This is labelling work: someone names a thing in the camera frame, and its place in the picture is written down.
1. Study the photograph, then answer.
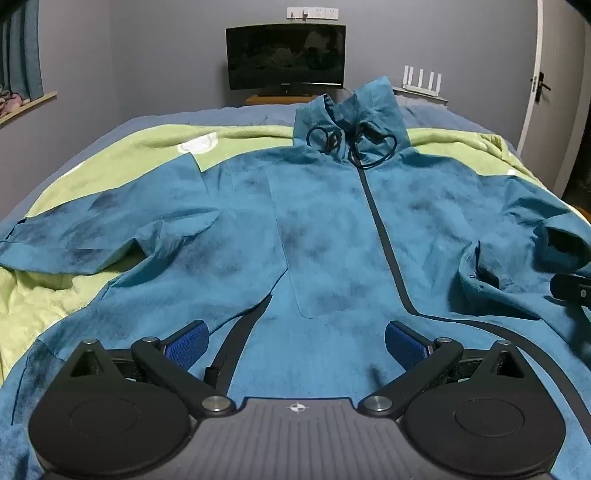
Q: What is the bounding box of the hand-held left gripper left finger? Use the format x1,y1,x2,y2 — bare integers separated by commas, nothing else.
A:
61,319,236,419

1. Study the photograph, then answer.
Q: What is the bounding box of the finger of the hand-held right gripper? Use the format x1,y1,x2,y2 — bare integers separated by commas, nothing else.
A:
551,272,591,304

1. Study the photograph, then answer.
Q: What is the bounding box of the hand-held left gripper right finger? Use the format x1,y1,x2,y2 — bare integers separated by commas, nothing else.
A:
359,321,528,419

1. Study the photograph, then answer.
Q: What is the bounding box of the blue zip jacket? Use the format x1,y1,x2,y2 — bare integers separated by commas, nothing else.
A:
0,76,591,480

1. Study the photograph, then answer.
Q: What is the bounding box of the pile of clothes on sill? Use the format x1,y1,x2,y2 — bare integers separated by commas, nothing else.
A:
0,85,31,116

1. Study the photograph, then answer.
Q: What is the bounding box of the white door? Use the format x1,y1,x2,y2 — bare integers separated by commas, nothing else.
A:
517,0,591,204

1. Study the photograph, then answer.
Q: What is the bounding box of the green blanket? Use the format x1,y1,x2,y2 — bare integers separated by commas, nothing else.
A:
0,124,555,384

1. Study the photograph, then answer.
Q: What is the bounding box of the bed with blue sheet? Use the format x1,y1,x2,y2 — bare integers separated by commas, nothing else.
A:
0,99,591,232

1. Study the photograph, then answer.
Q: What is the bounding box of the white box under router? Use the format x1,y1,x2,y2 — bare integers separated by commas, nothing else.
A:
392,87,450,106

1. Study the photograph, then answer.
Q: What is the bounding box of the white router with antennas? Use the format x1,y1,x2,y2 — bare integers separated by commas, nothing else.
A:
401,65,443,95

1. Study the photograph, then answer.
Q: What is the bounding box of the wooden television stand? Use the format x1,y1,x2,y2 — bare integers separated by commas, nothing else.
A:
245,93,324,105

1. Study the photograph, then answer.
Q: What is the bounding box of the wooden window sill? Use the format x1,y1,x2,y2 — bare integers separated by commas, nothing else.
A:
0,91,58,124

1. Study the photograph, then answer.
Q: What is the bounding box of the black flat screen television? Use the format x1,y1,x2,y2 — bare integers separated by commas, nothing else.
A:
225,23,347,92

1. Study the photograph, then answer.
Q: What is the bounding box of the blue curtain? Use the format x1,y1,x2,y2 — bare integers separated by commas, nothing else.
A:
0,0,44,100

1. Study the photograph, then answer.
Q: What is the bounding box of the white wall socket strip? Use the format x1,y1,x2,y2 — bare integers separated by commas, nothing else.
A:
286,6,340,20

